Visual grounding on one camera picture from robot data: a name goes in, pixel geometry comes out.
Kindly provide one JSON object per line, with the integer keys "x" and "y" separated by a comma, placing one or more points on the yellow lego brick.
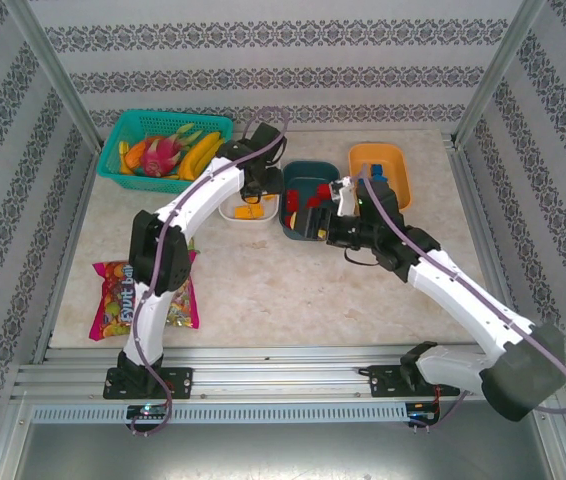
{"x": 260, "y": 212}
{"x": 243, "y": 213}

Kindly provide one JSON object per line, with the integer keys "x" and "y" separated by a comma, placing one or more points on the long red lego brick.
{"x": 294, "y": 199}

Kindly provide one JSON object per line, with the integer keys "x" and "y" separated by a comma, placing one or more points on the blue lego brick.
{"x": 382, "y": 178}
{"x": 375, "y": 169}

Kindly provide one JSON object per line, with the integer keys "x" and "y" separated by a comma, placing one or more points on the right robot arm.
{"x": 463, "y": 300}

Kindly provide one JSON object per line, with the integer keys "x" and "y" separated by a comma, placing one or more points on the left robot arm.
{"x": 198, "y": 200}

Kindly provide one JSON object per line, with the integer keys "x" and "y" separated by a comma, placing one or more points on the white plastic container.
{"x": 243, "y": 224}

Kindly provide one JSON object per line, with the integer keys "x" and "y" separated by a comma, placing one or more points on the dark teal plastic container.
{"x": 308, "y": 172}

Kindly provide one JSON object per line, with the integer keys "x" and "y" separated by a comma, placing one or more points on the yellow toy banana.
{"x": 208, "y": 162}
{"x": 197, "y": 156}

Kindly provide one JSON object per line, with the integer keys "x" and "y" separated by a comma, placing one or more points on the orange plastic container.
{"x": 388, "y": 155}

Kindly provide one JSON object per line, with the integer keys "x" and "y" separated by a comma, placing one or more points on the pink toy dragon fruit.
{"x": 160, "y": 155}

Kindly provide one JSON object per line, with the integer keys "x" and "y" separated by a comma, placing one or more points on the teal plastic mesh basket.
{"x": 163, "y": 120}

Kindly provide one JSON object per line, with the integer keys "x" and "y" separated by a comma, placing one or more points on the orange toy fruit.
{"x": 135, "y": 152}

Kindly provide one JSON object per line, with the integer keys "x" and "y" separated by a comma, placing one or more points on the small yellow toy fruit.
{"x": 123, "y": 150}
{"x": 126, "y": 170}

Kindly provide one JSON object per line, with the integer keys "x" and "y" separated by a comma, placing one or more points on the colourful candy bag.
{"x": 113, "y": 300}

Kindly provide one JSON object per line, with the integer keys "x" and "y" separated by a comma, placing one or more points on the small circuit board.
{"x": 148, "y": 411}
{"x": 423, "y": 415}

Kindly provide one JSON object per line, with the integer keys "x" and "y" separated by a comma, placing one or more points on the grey metal sheet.
{"x": 283, "y": 450}

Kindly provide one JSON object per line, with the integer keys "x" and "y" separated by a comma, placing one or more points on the aluminium side rail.
{"x": 470, "y": 200}
{"x": 69, "y": 240}

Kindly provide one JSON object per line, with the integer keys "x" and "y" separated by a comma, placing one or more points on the wide aluminium base rail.
{"x": 288, "y": 375}

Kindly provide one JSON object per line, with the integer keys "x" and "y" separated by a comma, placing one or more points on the aluminium frame post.
{"x": 55, "y": 70}
{"x": 497, "y": 70}

